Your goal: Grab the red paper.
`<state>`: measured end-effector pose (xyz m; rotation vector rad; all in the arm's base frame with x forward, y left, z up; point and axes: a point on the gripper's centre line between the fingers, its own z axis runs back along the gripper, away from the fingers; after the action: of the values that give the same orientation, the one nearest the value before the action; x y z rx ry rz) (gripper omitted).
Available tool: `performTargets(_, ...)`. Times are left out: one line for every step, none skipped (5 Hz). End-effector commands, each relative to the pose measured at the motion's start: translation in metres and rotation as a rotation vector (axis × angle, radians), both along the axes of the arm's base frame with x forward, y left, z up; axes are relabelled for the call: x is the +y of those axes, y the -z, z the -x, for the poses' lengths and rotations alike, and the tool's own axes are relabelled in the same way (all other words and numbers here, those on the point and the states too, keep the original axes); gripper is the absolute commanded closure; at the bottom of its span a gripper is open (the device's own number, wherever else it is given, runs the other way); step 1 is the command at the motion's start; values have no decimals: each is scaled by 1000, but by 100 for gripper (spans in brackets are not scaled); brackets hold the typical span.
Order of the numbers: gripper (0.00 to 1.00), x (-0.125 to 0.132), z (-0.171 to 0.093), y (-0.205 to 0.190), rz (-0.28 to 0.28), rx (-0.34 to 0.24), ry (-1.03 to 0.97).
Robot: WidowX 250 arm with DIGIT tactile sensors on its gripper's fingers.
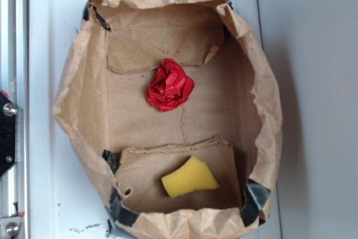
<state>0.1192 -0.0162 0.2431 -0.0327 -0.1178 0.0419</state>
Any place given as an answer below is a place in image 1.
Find red paper ball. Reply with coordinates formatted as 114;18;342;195
146;59;195;112

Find brown paper bag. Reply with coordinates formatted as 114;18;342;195
53;0;282;238

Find yellow sponge piece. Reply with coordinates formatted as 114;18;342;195
161;156;220;198

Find black tape bottom right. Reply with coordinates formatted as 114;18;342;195
241;179;272;227

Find black tape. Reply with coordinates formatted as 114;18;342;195
102;149;139;227
241;179;272;227
82;0;111;31

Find black tape bottom left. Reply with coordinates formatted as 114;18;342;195
102;149;139;227

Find black tape top left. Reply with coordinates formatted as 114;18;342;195
82;0;111;31

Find white plastic tray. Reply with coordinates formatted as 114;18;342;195
29;0;280;238

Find black mounting bracket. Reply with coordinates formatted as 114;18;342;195
0;90;18;179

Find aluminium frame rail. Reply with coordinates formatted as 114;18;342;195
1;0;30;238

